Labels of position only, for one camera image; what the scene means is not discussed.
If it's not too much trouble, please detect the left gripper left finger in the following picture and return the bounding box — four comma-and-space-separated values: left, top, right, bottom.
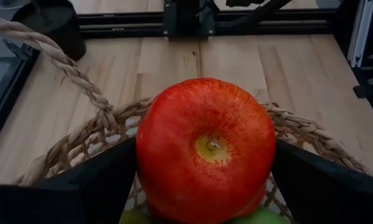
0, 136, 138, 224

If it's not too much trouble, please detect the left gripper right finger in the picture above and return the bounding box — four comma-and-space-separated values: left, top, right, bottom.
272, 139, 373, 224

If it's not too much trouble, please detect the green apple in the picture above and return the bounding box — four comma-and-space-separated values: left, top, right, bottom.
229, 205, 292, 224

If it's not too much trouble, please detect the green pear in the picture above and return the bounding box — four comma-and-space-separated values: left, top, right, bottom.
119, 210, 152, 224

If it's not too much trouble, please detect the red apple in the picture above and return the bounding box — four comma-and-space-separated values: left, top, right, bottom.
136, 77, 277, 224
236, 183, 267, 218

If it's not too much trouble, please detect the woven seagrass basket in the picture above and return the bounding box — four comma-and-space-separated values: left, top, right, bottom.
0, 12, 366, 224

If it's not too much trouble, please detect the grey woven placemat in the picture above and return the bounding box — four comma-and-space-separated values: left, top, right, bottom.
71, 114, 288, 215

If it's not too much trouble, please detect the black plant pot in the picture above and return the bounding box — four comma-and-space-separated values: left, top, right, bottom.
11, 0, 87, 62

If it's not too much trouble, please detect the silver aluminium post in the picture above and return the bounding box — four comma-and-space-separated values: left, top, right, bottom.
348, 0, 373, 68

